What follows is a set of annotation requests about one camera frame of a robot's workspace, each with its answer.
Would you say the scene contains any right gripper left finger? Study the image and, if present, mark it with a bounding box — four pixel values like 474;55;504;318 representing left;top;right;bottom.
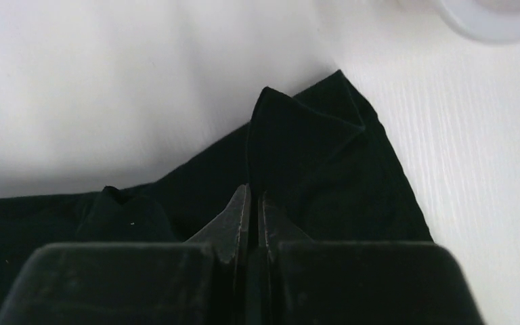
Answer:
0;185;252;324

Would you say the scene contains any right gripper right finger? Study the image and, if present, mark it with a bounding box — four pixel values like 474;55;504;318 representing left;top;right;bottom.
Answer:
257;196;483;324

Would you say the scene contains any black t shirt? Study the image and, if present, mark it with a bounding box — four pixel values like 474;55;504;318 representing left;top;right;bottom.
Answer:
0;71;431;306

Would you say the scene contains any white plastic basket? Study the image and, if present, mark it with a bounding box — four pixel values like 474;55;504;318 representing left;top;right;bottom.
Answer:
432;0;520;43

